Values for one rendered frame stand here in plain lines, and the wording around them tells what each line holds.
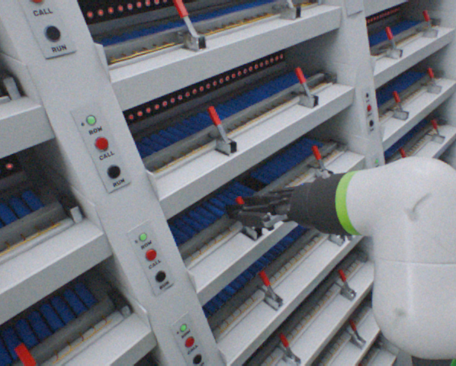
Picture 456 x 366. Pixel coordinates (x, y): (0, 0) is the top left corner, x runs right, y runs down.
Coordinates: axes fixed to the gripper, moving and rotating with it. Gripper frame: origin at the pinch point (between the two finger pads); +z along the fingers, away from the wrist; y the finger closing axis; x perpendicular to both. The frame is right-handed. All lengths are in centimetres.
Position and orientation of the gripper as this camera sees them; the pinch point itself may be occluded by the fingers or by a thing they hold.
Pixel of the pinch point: (243, 207)
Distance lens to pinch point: 72.3
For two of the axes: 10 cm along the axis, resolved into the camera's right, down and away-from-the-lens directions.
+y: 7.1, -4.5, 5.4
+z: -5.8, 0.7, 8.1
